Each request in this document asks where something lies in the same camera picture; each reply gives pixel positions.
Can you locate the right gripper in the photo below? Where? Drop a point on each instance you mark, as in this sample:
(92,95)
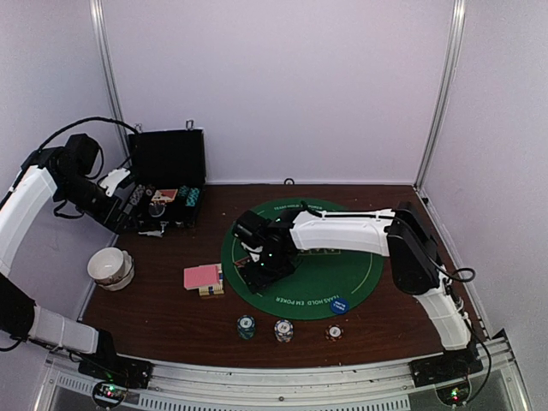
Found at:
(256,278)

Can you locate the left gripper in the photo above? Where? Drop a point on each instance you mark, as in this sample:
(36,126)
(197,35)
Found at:
(105,217)

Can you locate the green chip stack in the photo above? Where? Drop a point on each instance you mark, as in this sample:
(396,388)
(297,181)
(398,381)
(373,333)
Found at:
(246,327)

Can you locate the blue white chip stack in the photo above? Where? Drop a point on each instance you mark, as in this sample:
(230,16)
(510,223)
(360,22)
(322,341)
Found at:
(283,330)

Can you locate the red-backed card deck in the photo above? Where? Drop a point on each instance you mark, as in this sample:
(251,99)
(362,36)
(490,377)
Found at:
(201,276)

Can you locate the blue small blind button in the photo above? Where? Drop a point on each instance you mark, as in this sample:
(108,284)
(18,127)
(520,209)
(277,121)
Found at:
(339,306)

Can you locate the red black chip stack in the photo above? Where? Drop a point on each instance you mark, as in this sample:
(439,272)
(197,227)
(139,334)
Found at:
(333,333)

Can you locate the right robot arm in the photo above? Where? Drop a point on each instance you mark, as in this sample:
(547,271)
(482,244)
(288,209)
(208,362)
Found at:
(395,234)

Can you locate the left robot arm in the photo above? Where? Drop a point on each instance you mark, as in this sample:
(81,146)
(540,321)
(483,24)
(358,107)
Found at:
(62,174)

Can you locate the triangular all-in marker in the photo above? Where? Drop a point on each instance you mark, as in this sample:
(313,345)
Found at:
(241,262)

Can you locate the clear acrylic dealer puck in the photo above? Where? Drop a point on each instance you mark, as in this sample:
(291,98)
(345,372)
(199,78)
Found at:
(156,210)

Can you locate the round green poker mat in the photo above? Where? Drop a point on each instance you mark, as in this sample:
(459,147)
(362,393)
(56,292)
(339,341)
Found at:
(320,276)

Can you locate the card deck in case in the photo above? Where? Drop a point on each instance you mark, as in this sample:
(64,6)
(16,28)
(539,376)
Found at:
(164,195)

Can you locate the gold card box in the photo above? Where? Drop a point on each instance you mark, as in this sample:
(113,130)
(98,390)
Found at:
(212,287)

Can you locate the scalloped white bowl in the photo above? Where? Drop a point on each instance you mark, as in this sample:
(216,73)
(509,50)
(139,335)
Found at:
(119,281)

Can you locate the white ceramic bowl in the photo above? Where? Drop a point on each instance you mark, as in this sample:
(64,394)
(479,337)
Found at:
(105,263)

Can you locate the black poker case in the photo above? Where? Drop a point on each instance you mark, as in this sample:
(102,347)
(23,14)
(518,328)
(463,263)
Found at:
(168,159)

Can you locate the teal chips in case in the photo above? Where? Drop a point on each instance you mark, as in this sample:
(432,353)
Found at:
(189,196)

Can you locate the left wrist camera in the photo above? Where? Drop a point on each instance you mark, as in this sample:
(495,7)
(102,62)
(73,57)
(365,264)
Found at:
(117,178)

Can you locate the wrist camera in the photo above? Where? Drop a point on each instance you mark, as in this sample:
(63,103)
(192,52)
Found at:
(117,178)
(250,228)

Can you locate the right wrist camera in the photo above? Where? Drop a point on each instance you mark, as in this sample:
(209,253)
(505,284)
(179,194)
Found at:
(250,228)

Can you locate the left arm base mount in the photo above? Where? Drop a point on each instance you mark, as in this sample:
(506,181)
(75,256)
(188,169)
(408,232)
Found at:
(125,372)

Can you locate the aluminium front rail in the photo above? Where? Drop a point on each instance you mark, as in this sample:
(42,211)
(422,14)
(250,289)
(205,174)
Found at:
(385,385)

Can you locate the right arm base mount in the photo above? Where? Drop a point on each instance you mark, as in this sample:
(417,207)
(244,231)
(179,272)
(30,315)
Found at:
(441,369)

